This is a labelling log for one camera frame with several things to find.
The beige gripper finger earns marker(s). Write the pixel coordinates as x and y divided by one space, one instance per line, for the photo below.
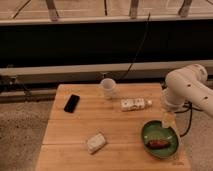
167 119

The black eraser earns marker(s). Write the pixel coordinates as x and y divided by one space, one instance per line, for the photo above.
71 103

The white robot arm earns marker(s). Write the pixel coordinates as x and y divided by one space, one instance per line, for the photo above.
186 84

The white sponge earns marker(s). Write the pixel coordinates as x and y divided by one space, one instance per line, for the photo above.
95 143

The green plate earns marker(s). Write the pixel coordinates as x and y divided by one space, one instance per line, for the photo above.
153 130

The brown sausage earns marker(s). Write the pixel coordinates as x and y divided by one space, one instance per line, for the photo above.
158 144

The white plastic cup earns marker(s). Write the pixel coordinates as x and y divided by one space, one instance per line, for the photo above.
108 86

